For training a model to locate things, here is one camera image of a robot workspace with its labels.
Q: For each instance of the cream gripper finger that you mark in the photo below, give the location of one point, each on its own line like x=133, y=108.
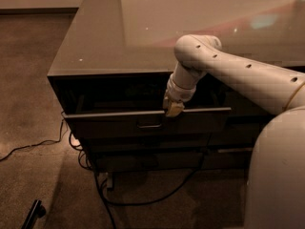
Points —
x=172, y=108

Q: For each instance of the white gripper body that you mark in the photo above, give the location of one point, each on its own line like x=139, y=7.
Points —
x=178, y=92

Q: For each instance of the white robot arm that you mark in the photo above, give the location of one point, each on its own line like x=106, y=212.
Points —
x=276, y=180

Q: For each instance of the grey cabinet with glossy top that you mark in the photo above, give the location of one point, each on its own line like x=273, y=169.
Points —
x=122, y=50

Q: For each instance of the black object on floor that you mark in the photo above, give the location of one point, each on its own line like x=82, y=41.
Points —
x=36, y=212

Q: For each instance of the dark wall baseboard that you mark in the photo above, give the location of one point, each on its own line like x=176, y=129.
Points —
x=37, y=11

